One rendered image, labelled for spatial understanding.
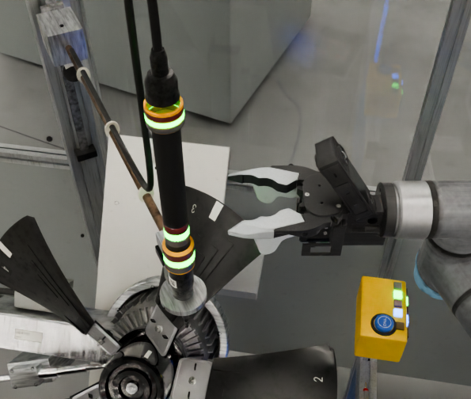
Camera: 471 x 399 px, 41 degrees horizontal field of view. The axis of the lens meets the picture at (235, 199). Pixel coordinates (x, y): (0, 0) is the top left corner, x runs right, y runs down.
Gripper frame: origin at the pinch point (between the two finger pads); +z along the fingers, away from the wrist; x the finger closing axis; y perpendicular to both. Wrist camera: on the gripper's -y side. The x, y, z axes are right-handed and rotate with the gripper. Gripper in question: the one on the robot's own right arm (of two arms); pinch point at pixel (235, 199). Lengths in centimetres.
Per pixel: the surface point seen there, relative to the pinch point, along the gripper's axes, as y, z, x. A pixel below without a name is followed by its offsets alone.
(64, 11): 8, 34, 59
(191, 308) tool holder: 19.7, 6.3, -3.2
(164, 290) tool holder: 19.7, 10.6, 0.0
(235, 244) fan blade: 24.1, -0.2, 12.2
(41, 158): 67, 55, 79
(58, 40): 10, 34, 51
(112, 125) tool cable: 10.0, 20.3, 26.4
